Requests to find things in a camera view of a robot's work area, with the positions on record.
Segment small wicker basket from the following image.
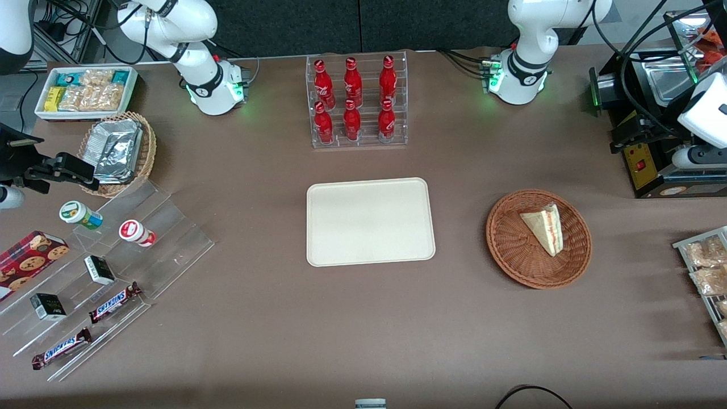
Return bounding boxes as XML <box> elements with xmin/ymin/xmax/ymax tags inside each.
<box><xmin>77</xmin><ymin>111</ymin><xmax>157</xmax><ymax>198</ymax></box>

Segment aluminium frame with cables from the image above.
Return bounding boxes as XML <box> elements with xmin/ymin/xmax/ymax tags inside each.
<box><xmin>31</xmin><ymin>0</ymin><xmax>106</xmax><ymax>64</ymax></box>

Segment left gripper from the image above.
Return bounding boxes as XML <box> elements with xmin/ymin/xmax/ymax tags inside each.
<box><xmin>611</xmin><ymin>71</ymin><xmax>727</xmax><ymax>155</ymax></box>

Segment red cola bottle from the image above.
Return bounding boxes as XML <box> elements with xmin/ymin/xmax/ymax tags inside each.
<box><xmin>344</xmin><ymin>57</ymin><xmax>364</xmax><ymax>108</ymax></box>
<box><xmin>378</xmin><ymin>99</ymin><xmax>396</xmax><ymax>143</ymax></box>
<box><xmin>379</xmin><ymin>55</ymin><xmax>398</xmax><ymax>106</ymax></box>
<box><xmin>342</xmin><ymin>99</ymin><xmax>362</xmax><ymax>142</ymax></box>
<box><xmin>314</xmin><ymin>59</ymin><xmax>336</xmax><ymax>110</ymax></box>
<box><xmin>314</xmin><ymin>101</ymin><xmax>335</xmax><ymax>145</ymax></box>

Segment black food warmer machine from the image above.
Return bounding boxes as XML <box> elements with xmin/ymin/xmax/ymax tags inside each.
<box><xmin>588</xmin><ymin>11</ymin><xmax>727</xmax><ymax>199</ymax></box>

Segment snickers bar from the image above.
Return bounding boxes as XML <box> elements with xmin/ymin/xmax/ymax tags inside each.
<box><xmin>32</xmin><ymin>327</ymin><xmax>93</xmax><ymax>370</ymax></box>
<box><xmin>89</xmin><ymin>282</ymin><xmax>143</xmax><ymax>324</ymax></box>

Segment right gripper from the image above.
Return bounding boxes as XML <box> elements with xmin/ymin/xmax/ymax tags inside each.
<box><xmin>0</xmin><ymin>123</ymin><xmax>99</xmax><ymax>191</ymax></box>

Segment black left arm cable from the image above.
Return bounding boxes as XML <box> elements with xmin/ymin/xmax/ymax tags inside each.
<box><xmin>591</xmin><ymin>0</ymin><xmax>711</xmax><ymax>138</ymax></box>

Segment tray of snack bags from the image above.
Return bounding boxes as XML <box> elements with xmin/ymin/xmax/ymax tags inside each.
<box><xmin>672</xmin><ymin>226</ymin><xmax>727</xmax><ymax>348</ymax></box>

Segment clear bag of crackers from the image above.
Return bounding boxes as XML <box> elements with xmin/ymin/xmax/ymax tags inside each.
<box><xmin>80</xmin><ymin>69</ymin><xmax>115</xmax><ymax>89</ymax></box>
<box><xmin>80</xmin><ymin>84</ymin><xmax>124</xmax><ymax>112</ymax></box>
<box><xmin>59</xmin><ymin>85</ymin><xmax>83</xmax><ymax>112</ymax></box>

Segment red cookie box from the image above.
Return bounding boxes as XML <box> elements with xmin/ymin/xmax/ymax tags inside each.
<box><xmin>0</xmin><ymin>230</ymin><xmax>70</xmax><ymax>302</ymax></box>

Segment clear acrylic step display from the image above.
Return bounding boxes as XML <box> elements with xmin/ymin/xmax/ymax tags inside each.
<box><xmin>0</xmin><ymin>181</ymin><xmax>215</xmax><ymax>382</ymax></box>

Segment red lidded cup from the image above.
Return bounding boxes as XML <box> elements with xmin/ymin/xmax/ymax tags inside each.
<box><xmin>119</xmin><ymin>219</ymin><xmax>157</xmax><ymax>248</ymax></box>

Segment green lidded cup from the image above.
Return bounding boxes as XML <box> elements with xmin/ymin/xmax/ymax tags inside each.
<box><xmin>59</xmin><ymin>201</ymin><xmax>104</xmax><ymax>231</ymax></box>

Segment cream plastic tray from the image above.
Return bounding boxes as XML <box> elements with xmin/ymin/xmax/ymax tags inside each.
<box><xmin>306</xmin><ymin>177</ymin><xmax>436</xmax><ymax>268</ymax></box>

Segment white snack bin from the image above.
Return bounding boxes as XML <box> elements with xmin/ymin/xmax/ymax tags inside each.
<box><xmin>35</xmin><ymin>66</ymin><xmax>139</xmax><ymax>122</ymax></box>

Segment orange food in warmer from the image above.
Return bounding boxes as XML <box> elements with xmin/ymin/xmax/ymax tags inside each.
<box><xmin>694</xmin><ymin>25</ymin><xmax>727</xmax><ymax>64</ymax></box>

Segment black left base cables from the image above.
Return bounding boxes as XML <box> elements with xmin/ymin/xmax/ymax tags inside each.
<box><xmin>436</xmin><ymin>48</ymin><xmax>492</xmax><ymax>79</ymax></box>

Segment triangle sandwich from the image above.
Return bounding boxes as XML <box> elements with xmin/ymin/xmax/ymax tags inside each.
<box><xmin>519</xmin><ymin>203</ymin><xmax>563</xmax><ymax>257</ymax></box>

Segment clear acrylic bottle rack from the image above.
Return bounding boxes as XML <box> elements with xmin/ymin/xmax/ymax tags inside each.
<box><xmin>306</xmin><ymin>51</ymin><xmax>409</xmax><ymax>149</ymax></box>

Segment silver foil pack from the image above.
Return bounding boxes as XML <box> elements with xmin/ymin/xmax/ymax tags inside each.
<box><xmin>91</xmin><ymin>119</ymin><xmax>144</xmax><ymax>157</ymax></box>
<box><xmin>92</xmin><ymin>142</ymin><xmax>139</xmax><ymax>185</ymax></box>

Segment black floor cable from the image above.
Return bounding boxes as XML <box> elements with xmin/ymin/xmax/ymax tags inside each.
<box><xmin>494</xmin><ymin>385</ymin><xmax>574</xmax><ymax>409</ymax></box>

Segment large round wicker basket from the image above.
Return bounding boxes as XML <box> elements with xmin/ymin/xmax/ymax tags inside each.
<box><xmin>486</xmin><ymin>189</ymin><xmax>592</xmax><ymax>290</ymax></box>

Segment small black box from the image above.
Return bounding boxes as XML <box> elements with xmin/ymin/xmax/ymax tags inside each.
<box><xmin>84</xmin><ymin>255</ymin><xmax>116</xmax><ymax>286</ymax></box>
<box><xmin>30</xmin><ymin>293</ymin><xmax>68</xmax><ymax>322</ymax></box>

